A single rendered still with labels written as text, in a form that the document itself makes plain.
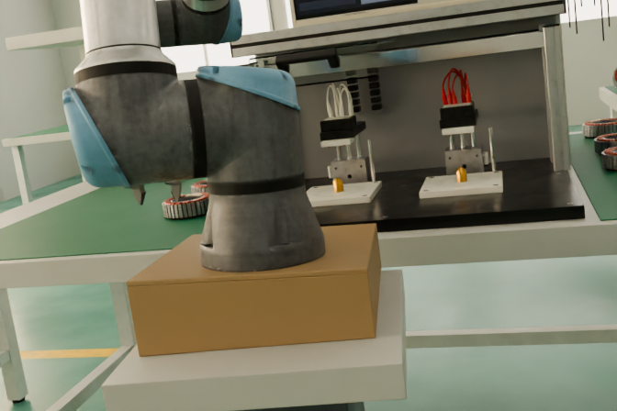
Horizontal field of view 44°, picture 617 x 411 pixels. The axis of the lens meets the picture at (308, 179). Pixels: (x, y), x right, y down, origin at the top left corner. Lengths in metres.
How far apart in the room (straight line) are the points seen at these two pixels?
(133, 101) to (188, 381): 0.30
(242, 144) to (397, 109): 0.91
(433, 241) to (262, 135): 0.48
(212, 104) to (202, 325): 0.25
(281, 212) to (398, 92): 0.90
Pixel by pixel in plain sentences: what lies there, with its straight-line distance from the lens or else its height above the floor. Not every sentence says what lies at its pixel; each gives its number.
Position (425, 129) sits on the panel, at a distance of 1.73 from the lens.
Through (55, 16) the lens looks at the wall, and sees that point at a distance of 9.24.
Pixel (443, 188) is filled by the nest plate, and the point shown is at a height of 0.78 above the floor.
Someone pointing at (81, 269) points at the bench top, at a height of 0.73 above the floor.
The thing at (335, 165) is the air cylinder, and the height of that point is 0.82.
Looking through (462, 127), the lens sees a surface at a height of 0.88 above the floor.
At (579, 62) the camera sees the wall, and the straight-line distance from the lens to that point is 7.91.
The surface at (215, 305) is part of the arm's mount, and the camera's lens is 0.87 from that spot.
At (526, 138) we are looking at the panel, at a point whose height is 0.82.
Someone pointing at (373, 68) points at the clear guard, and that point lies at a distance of 1.34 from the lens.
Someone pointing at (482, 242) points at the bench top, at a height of 0.73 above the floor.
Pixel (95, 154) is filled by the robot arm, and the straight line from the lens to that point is 0.85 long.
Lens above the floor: 1.07
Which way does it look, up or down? 10 degrees down
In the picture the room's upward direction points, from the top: 8 degrees counter-clockwise
